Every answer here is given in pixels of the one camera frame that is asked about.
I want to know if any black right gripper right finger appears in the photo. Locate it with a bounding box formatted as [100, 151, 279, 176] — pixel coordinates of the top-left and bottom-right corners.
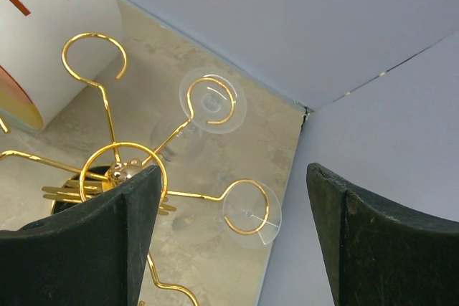
[306, 163, 458, 305]

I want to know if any gold wine glass rack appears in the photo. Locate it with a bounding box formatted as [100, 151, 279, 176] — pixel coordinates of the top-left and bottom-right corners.
[0, 32, 270, 306]

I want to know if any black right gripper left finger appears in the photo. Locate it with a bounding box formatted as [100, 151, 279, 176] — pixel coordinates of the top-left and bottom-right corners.
[1, 166, 161, 305]

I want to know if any clear round wine glass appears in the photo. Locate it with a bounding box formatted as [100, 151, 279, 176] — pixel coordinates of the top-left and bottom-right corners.
[151, 67, 247, 161]

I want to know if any white round drawer cabinet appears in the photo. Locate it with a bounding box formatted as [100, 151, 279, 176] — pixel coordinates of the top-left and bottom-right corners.
[1, 0, 123, 131]

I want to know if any clear ribbed flute glass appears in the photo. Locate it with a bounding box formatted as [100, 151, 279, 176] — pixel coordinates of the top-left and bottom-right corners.
[168, 178, 282, 249]

